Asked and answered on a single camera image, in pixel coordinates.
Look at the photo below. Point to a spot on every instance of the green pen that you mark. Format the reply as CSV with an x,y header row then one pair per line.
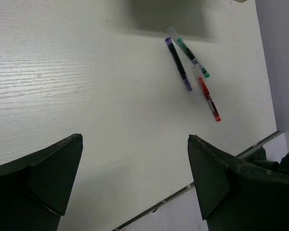
x,y
182,45

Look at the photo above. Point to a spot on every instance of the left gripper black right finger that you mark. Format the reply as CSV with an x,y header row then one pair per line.
x,y
235,195

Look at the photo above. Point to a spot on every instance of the purple pen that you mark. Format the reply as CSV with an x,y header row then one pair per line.
x,y
180,67

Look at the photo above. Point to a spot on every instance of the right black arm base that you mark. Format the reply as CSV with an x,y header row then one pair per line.
x,y
259,158

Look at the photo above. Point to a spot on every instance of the green metal drawer toolbox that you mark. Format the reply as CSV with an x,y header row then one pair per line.
x,y
240,1

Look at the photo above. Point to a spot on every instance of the red pen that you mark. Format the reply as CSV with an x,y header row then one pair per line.
x,y
200,80

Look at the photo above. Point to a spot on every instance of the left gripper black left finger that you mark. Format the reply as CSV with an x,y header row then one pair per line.
x,y
35,189

